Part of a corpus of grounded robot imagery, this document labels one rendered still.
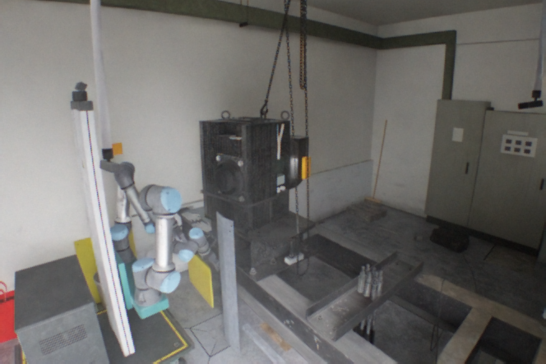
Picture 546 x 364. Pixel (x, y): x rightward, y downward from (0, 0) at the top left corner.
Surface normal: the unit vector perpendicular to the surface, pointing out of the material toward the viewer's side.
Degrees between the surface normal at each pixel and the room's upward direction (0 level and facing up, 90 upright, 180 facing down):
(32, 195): 90
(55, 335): 90
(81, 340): 90
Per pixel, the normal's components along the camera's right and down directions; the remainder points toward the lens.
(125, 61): 0.62, 0.18
